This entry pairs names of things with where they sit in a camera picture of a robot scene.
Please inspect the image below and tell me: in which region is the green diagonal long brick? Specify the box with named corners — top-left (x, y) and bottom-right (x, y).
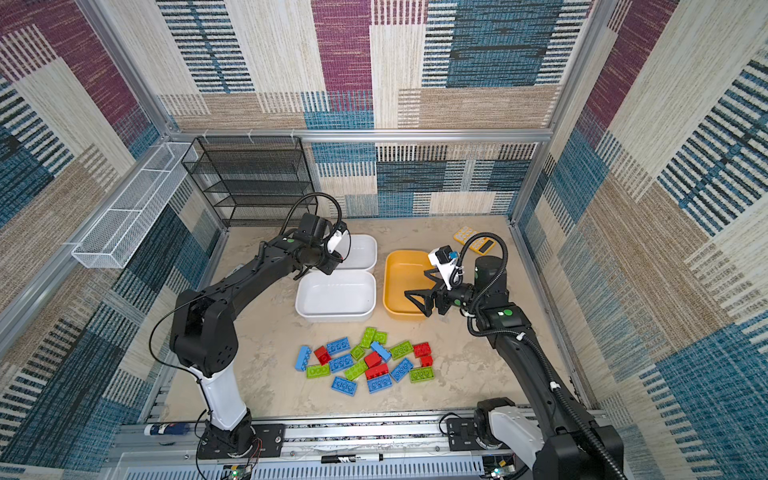
top-left (344, 360), bottom-right (368, 381)

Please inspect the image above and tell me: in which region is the yellow calculator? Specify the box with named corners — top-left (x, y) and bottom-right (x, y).
top-left (453, 226), bottom-right (497, 256)

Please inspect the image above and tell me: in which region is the blue diagonal brick right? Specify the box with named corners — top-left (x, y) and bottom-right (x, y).
top-left (390, 358), bottom-right (414, 383)

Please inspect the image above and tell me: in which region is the yellow plastic bin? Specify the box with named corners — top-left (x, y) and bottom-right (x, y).
top-left (383, 250), bottom-right (434, 321)

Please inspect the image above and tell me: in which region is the red long centre brick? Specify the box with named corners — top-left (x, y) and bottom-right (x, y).
top-left (365, 363), bottom-right (389, 380)

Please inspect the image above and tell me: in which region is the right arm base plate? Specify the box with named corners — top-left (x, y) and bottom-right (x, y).
top-left (443, 416), bottom-right (499, 452)

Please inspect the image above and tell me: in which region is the white plastic bin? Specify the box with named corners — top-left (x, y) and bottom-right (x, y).
top-left (295, 270), bottom-right (377, 323)
top-left (336, 233), bottom-right (378, 272)

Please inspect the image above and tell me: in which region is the small green brick top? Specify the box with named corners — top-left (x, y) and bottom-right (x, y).
top-left (374, 331), bottom-right (388, 345)

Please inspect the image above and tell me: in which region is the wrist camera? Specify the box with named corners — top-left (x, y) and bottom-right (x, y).
top-left (428, 245), bottom-right (463, 290)
top-left (326, 222), bottom-right (351, 260)

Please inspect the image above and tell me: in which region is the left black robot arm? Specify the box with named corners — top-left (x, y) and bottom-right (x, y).
top-left (169, 231), bottom-right (344, 458)

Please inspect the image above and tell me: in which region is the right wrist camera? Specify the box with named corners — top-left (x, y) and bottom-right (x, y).
top-left (428, 245), bottom-right (463, 290)

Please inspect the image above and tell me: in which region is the green brick top tall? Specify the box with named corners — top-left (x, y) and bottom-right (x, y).
top-left (360, 327), bottom-right (377, 349)

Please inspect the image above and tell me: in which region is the near white plastic bin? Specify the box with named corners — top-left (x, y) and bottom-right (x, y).
top-left (295, 270), bottom-right (377, 323)

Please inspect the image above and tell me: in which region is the black wire shelf rack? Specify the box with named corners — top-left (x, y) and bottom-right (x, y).
top-left (181, 136), bottom-right (318, 227)

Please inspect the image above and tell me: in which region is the blue white marker pen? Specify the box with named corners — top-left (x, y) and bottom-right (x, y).
top-left (143, 422), bottom-right (191, 437)

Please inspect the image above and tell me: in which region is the white wire mesh basket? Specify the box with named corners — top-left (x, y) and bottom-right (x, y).
top-left (72, 142), bottom-right (190, 269)

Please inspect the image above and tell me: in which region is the far white plastic bin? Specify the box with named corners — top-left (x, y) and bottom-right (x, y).
top-left (336, 233), bottom-right (378, 272)

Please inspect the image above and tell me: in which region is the black marker on rail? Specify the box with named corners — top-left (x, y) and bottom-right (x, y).
top-left (321, 453), bottom-right (384, 464)

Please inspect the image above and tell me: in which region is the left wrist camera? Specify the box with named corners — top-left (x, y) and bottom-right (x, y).
top-left (326, 222), bottom-right (351, 260)

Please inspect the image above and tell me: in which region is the light blue brick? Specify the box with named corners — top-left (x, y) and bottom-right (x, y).
top-left (371, 341), bottom-right (392, 362)
top-left (295, 345), bottom-right (312, 372)

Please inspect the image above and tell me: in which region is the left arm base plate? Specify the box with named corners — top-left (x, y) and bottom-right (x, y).
top-left (196, 424), bottom-right (286, 460)

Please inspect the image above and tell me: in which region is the red centre square brick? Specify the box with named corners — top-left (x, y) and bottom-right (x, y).
top-left (363, 351), bottom-right (383, 369)

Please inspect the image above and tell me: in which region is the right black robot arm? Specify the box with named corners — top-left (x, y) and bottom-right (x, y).
top-left (404, 250), bottom-right (626, 479)

